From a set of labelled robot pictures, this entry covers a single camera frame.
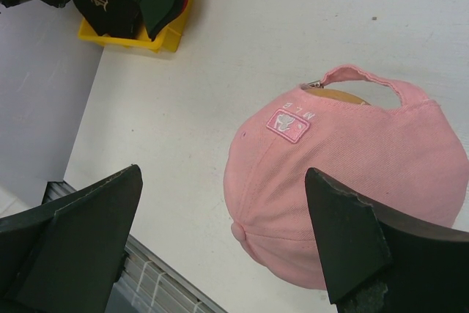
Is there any black baseball cap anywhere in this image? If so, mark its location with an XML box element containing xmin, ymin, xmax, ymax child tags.
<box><xmin>73</xmin><ymin>0</ymin><xmax>142</xmax><ymax>39</ymax></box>

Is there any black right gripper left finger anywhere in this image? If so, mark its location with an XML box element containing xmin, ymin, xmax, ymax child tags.
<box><xmin>1</xmin><ymin>165</ymin><xmax>142</xmax><ymax>312</ymax></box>

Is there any wooden hat stand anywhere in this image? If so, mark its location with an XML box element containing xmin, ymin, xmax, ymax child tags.
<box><xmin>306</xmin><ymin>88</ymin><xmax>369</xmax><ymax>105</ymax></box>

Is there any aluminium front rail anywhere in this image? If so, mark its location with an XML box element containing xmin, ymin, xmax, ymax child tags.
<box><xmin>42</xmin><ymin>180</ymin><xmax>235</xmax><ymax>313</ymax></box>

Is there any pink baseball cap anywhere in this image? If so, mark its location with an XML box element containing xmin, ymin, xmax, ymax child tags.
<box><xmin>224</xmin><ymin>65</ymin><xmax>468</xmax><ymax>290</ymax></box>

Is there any yellow plastic tray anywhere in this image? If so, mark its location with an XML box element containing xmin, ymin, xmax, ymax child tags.
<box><xmin>78</xmin><ymin>0</ymin><xmax>193</xmax><ymax>53</ymax></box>

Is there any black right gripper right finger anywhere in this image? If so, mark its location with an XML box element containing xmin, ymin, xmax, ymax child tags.
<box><xmin>305</xmin><ymin>168</ymin><xmax>468</xmax><ymax>312</ymax></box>

